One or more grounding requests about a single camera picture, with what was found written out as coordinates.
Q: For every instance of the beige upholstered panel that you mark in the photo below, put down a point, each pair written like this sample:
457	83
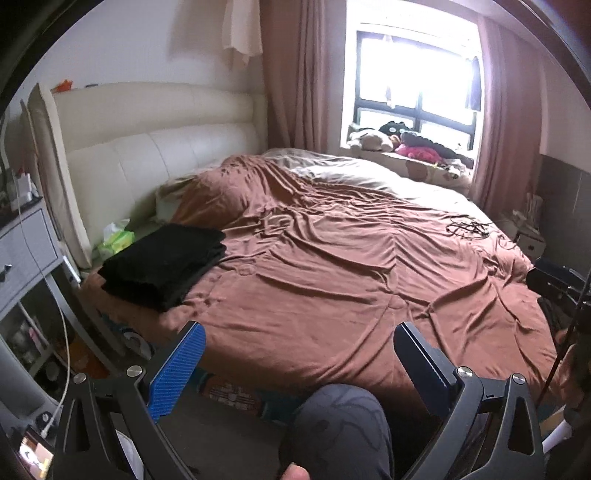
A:
51	161

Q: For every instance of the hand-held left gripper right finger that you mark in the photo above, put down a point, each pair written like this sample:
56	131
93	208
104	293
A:
422	369

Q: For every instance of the cream padded headboard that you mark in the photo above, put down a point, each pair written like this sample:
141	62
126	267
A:
152	152

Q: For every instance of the person's leg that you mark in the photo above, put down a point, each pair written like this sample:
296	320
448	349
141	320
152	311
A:
337	429

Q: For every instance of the beige plush toy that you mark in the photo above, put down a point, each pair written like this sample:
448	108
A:
369	141

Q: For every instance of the cream hanging cloth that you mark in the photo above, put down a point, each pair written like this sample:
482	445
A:
242	32

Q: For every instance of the black plush toy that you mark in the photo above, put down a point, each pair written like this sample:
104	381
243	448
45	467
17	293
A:
395	127

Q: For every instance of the window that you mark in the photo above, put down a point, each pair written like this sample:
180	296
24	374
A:
415	74

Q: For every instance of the pink curtain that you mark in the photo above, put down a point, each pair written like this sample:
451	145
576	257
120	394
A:
508	115
300	78

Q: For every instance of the white bedside table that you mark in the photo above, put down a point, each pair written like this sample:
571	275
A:
526	240

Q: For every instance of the green tissue pack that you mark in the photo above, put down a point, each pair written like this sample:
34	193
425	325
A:
117	240

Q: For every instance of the pink cloth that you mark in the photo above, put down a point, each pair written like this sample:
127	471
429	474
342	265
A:
411	151

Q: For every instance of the white pillow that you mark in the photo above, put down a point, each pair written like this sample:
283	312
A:
166	207

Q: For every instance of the cream duvet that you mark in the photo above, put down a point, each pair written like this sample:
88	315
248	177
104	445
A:
351	173

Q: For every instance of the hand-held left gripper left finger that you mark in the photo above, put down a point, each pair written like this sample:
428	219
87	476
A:
178	369

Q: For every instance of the smartphone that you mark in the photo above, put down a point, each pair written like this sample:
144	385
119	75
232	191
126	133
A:
37	454

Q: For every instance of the grey nightstand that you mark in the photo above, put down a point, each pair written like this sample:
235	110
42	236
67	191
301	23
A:
23	244

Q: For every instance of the orange object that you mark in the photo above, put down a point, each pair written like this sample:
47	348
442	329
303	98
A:
64	86

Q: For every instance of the brown blanket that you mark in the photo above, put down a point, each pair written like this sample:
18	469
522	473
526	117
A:
346	277

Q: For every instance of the black clothing pile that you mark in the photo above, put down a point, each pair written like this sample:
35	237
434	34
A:
438	150

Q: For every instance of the person's left hand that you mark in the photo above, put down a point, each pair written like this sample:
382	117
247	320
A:
295	473

